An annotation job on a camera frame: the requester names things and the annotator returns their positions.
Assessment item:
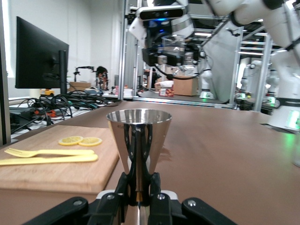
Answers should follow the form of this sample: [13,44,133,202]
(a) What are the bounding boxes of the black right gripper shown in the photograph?
[142,20,204,68]

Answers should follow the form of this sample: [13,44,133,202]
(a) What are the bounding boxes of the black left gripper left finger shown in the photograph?
[23,172,132,225]

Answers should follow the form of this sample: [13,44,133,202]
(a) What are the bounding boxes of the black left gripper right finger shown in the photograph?
[149,172,237,225]

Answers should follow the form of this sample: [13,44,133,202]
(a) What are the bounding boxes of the steel jigger measuring cup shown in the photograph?
[105,109,173,225]

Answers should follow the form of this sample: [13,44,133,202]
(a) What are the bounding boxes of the large cardboard box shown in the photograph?
[172,76,199,97]

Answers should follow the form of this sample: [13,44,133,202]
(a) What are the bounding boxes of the red white snack box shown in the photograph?
[158,88,175,98]

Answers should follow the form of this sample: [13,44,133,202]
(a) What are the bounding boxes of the lemon slice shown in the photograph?
[58,135,84,146]
[78,137,103,147]

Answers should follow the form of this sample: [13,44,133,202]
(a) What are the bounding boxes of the wooden cutting board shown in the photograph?
[0,125,120,195]

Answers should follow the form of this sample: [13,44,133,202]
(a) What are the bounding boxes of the yellow plastic knife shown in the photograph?
[0,154,99,166]

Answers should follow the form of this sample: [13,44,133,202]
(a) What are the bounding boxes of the seated person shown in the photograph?
[95,66,110,91]

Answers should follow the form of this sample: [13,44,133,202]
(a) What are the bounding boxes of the brown table cover sheet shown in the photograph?
[0,100,300,225]

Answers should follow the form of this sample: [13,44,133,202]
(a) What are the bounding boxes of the yellow plastic fork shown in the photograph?
[4,148,95,158]

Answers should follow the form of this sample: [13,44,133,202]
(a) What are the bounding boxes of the black computer monitor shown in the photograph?
[15,16,70,94]

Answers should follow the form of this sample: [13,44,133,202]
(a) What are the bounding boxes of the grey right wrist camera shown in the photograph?
[135,6,187,21]

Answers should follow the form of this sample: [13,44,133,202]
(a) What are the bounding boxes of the aluminium frame upright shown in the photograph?
[118,0,129,101]

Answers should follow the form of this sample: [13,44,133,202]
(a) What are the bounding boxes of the black cable bundle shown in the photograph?
[9,91,119,133]

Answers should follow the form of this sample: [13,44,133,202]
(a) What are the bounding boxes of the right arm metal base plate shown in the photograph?
[260,123,300,135]

